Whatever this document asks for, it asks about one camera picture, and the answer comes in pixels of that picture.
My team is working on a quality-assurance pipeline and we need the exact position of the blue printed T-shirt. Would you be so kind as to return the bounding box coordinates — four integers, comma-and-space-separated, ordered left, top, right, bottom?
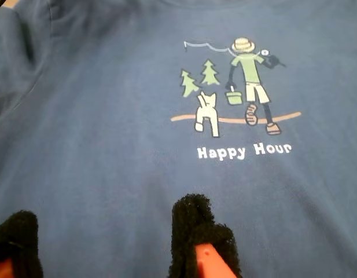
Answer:
0, 0, 357, 278

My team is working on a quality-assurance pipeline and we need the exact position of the orange gripper foam finger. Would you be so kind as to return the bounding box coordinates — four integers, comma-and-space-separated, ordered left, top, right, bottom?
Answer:
168, 193, 243, 278
0, 210, 43, 278

